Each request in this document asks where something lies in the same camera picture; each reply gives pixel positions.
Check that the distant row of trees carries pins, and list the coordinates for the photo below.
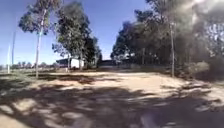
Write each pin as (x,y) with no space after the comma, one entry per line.
(30,64)

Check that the dense wood of trees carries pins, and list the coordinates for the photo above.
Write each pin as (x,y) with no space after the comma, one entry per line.
(160,40)

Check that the tall pale-trunked tree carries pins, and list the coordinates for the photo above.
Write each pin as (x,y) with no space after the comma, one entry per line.
(39,20)

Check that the white building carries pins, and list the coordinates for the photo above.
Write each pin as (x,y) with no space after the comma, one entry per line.
(75,62)

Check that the short pale pole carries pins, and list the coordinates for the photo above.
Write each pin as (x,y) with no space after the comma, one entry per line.
(8,60)

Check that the thin dark pole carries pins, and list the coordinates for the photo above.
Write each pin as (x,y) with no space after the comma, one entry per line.
(13,46)

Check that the group of dark trees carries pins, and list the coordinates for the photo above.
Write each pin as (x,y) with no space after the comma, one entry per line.
(75,33)

